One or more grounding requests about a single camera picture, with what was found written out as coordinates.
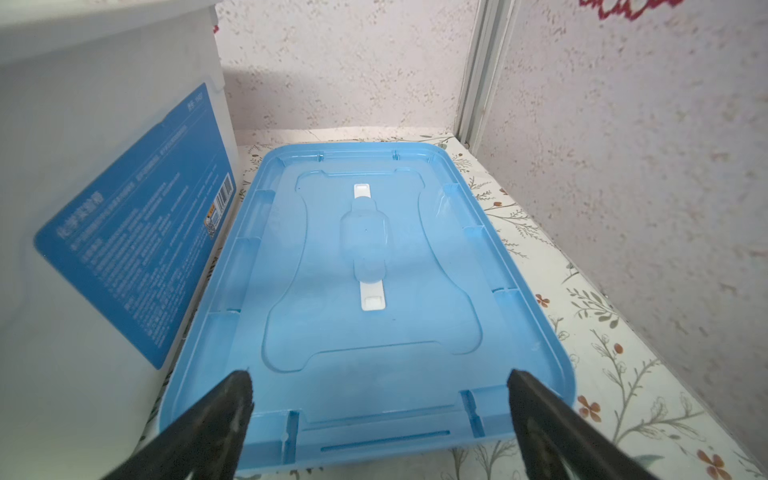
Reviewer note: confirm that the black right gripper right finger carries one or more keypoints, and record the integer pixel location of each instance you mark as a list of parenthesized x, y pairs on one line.
[(556, 443)]

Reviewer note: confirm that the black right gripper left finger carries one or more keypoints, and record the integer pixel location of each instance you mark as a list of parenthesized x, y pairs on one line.
[(204, 443)]

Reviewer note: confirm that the white plastic storage bin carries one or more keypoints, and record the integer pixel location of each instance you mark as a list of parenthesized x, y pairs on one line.
[(118, 177)]

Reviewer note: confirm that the blue plastic lid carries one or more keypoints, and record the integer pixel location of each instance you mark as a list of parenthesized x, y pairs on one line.
[(374, 306)]

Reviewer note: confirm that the aluminium frame corner post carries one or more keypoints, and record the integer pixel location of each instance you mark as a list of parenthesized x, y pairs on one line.
[(492, 23)]

